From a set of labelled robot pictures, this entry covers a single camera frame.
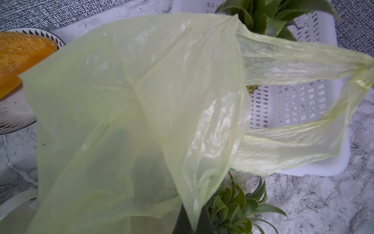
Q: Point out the pineapple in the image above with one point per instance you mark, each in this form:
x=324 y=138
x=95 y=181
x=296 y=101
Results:
x=232 y=211
x=263 y=14

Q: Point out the white plastic basket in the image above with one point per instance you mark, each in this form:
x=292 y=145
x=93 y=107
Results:
x=283 y=105

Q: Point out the yellow-green plastic bag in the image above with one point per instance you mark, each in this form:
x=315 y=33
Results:
x=142 y=116

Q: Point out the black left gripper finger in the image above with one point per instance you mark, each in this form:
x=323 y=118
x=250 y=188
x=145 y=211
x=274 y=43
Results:
x=183 y=226

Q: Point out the white mug with red liquid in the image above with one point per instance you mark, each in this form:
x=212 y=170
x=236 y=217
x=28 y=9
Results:
x=18 y=212

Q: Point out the patterned bowl with orange food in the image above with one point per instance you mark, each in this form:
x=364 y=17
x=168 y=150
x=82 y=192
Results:
x=21 y=48

